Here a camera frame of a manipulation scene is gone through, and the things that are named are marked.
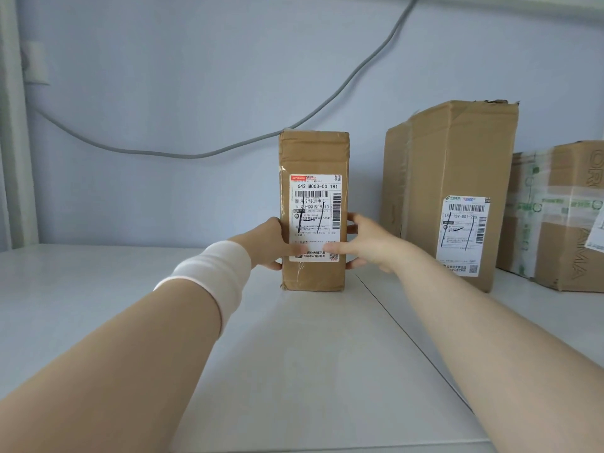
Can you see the person's right hand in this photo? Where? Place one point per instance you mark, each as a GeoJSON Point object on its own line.
{"type": "Point", "coordinates": [377, 247]}

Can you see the person's left hand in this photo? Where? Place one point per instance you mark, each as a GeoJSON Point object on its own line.
{"type": "Point", "coordinates": [264, 242]}

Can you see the person's left thumb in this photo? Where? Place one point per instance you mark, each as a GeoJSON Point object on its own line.
{"type": "Point", "coordinates": [296, 252]}

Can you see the person's right thumb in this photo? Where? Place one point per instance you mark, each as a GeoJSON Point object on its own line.
{"type": "Point", "coordinates": [340, 252]}

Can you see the small labelled cardboard box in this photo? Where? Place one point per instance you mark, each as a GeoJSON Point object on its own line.
{"type": "Point", "coordinates": [314, 155]}

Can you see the person's right forearm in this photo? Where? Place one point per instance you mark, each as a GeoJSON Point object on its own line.
{"type": "Point", "coordinates": [495, 353]}

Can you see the person's left forearm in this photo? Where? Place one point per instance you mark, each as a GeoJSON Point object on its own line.
{"type": "Point", "coordinates": [118, 367]}

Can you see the white wristband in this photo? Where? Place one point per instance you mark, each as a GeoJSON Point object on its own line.
{"type": "Point", "coordinates": [210, 283]}

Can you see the tall labelled cardboard box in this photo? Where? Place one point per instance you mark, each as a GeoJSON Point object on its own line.
{"type": "Point", "coordinates": [453, 155]}

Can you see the cardboard box with green tape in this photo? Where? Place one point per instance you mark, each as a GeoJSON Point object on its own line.
{"type": "Point", "coordinates": [552, 240]}

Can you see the white upright frame post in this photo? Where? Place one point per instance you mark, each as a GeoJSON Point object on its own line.
{"type": "Point", "coordinates": [14, 150]}

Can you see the white wall socket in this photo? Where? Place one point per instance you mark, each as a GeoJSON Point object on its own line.
{"type": "Point", "coordinates": [37, 63]}

